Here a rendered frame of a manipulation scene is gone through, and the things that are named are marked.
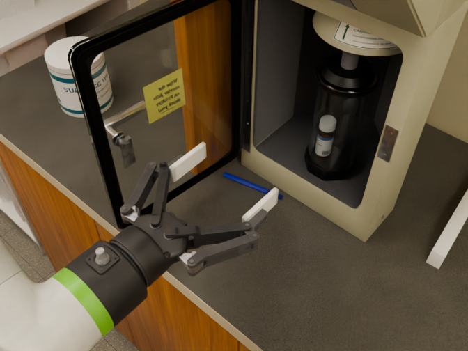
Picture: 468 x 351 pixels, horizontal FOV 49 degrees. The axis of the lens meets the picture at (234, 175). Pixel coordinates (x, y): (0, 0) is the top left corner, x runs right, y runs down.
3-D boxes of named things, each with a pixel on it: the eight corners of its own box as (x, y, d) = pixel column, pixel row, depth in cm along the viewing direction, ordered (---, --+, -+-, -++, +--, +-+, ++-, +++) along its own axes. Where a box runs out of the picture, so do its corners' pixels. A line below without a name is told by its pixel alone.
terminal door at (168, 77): (239, 155, 109) (242, -26, 79) (119, 232, 95) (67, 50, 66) (237, 153, 109) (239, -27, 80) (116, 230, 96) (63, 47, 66)
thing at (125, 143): (137, 164, 85) (132, 138, 80) (126, 170, 84) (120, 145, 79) (131, 157, 86) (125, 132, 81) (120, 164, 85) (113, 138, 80)
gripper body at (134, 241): (145, 269, 58) (200, 221, 63) (97, 230, 62) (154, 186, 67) (152, 302, 64) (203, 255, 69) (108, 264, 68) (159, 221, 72)
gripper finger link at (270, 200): (241, 216, 66) (246, 219, 66) (274, 186, 70) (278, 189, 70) (241, 230, 69) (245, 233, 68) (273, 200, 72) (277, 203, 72)
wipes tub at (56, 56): (91, 79, 135) (78, 28, 124) (123, 99, 129) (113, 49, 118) (49, 102, 128) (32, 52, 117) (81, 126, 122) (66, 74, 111)
